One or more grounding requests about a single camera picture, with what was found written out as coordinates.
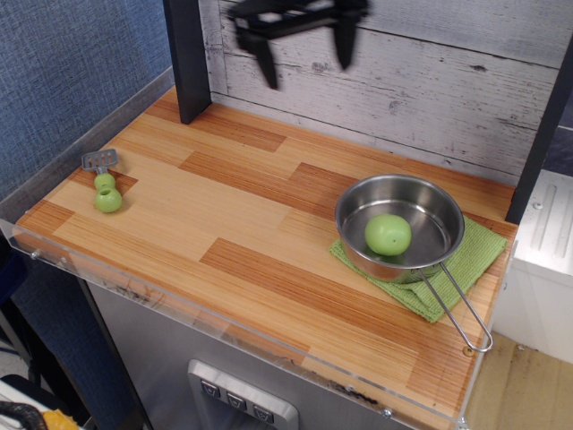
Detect stainless steel cabinet front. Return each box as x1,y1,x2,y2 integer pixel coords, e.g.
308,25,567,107
87,279,431,430

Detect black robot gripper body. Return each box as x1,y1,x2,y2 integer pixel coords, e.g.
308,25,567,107
227,1,369,36

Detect clear acrylic guard rail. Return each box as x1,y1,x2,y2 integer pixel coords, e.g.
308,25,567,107
1,90,517,429

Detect black right post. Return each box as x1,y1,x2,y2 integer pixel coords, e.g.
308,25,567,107
505,38,572,225

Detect black left post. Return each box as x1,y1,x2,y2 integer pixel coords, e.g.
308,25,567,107
163,0,211,125

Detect stainless steel pot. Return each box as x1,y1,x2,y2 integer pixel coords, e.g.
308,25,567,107
334,174,493,353

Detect green handled toy spatula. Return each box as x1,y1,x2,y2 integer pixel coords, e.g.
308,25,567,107
81,149,123,213

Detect silver dispenser button panel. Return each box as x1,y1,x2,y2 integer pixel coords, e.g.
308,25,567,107
187,359,299,429

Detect yellow black object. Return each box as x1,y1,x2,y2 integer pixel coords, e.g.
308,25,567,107
41,409,80,430

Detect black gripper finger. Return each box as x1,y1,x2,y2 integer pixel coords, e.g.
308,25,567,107
333,17,357,70
237,32,278,90

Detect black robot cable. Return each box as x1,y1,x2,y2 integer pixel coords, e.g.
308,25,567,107
0,401,48,430

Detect black post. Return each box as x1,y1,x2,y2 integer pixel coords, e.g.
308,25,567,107
505,38,572,225
163,0,211,125

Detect white ridged box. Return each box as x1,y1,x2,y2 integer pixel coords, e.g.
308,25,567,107
492,170,572,363

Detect green toy pear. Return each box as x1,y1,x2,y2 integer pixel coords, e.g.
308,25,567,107
364,213,412,256

